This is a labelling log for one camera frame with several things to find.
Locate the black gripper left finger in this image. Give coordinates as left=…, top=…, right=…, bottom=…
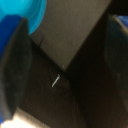
left=0, top=16, right=34, bottom=123

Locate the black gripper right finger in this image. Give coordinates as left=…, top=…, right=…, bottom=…
left=104, top=13, right=128, bottom=103

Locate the blue bowl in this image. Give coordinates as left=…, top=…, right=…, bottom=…
left=0, top=0, right=50, bottom=36

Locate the black fabric storage box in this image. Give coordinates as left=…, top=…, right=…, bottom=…
left=13, top=0, right=128, bottom=128

